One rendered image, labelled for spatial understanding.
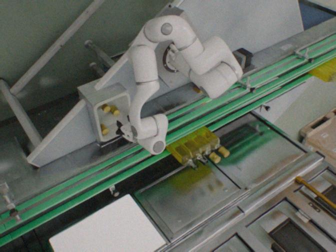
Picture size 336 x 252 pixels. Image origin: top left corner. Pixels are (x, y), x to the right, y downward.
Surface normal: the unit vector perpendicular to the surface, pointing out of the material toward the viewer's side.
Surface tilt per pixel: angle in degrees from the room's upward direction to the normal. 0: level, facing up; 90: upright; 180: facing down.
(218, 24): 0
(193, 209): 91
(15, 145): 90
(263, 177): 90
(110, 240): 90
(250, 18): 0
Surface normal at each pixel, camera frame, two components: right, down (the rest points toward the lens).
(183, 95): -0.03, -0.73
